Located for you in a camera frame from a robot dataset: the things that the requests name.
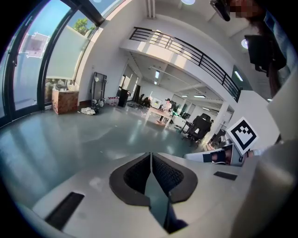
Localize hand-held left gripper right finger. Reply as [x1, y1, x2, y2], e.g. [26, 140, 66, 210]
[152, 152, 255, 234]

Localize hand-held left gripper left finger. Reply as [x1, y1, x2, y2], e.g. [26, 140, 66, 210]
[32, 152, 169, 238]

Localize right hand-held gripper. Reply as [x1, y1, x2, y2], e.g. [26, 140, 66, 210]
[183, 116, 260, 167]

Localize black office chair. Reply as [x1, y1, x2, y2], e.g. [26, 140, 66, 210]
[185, 113, 213, 143]

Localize white wooden table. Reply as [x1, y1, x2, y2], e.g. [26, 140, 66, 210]
[145, 106, 173, 129]

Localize person's pale grey top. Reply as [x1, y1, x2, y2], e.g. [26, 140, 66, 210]
[232, 71, 298, 238]

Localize white crumpled cloth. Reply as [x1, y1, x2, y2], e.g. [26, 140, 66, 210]
[80, 106, 100, 116]

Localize row of pink bottles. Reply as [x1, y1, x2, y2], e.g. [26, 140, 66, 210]
[105, 96, 120, 106]

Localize black floor cabinet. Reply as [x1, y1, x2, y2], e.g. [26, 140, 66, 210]
[117, 88, 130, 108]

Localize brown cardboard box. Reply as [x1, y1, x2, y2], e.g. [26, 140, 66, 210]
[51, 89, 80, 115]

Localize black balcony railing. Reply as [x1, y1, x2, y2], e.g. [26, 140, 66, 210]
[129, 26, 243, 103]

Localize white plastic bags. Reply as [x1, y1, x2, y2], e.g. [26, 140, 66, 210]
[53, 79, 80, 93]

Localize black chest-worn box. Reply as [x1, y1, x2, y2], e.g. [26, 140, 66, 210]
[244, 34, 287, 73]

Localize black metal rack frame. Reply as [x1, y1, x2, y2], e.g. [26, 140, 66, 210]
[90, 72, 108, 103]

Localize black window frame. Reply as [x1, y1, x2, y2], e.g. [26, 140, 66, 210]
[0, 0, 110, 128]

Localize black head-worn camera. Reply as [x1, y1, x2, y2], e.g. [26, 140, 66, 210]
[209, 0, 231, 22]

